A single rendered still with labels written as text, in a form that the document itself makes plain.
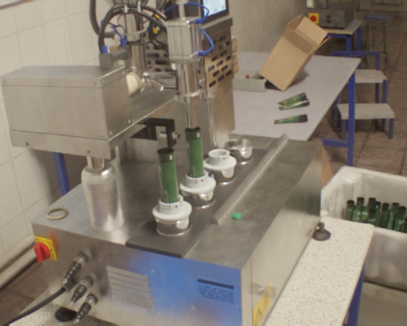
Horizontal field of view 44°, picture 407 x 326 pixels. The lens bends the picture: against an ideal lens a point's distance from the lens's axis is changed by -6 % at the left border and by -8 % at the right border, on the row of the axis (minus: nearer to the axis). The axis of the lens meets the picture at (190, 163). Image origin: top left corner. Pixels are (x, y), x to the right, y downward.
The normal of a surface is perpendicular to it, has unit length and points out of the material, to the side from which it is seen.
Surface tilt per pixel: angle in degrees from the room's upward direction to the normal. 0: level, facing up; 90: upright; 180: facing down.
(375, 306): 96
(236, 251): 0
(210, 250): 0
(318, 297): 0
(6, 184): 90
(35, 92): 90
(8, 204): 90
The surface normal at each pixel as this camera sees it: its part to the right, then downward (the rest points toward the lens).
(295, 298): -0.08, -0.91
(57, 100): -0.44, 0.40
